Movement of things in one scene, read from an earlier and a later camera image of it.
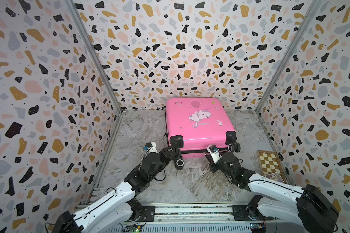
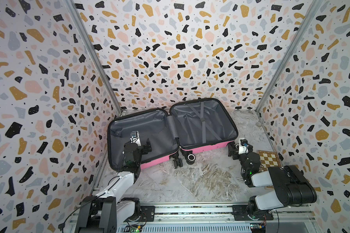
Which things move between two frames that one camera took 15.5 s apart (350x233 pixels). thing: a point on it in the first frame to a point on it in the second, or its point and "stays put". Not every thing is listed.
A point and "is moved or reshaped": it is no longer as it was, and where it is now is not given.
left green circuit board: x=132 y=228 stays put
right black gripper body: x=214 y=167 to x=236 y=155
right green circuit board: x=257 y=228 stays put
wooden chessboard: x=269 y=163 stays put
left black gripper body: x=166 y=158 to x=143 y=150
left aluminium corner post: x=76 y=14 stays put
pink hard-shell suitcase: x=192 y=124 is moved or reshaped
